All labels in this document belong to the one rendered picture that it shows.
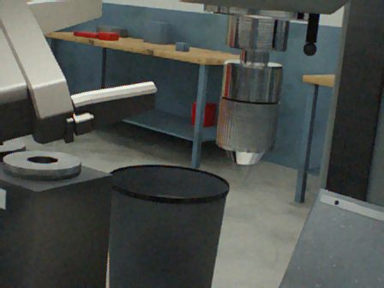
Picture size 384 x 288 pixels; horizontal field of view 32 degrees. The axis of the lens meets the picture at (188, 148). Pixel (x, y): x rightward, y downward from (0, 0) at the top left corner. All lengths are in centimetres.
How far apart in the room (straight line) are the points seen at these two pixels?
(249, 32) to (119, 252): 208
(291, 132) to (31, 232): 504
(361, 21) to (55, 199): 44
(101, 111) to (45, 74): 4
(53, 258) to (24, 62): 36
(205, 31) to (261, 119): 582
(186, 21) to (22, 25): 603
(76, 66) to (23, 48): 736
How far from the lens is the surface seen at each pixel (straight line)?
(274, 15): 49
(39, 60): 46
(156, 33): 633
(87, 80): 769
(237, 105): 51
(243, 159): 53
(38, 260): 76
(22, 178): 78
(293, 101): 569
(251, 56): 52
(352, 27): 91
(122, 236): 251
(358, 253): 90
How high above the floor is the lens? 131
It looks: 12 degrees down
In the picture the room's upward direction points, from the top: 5 degrees clockwise
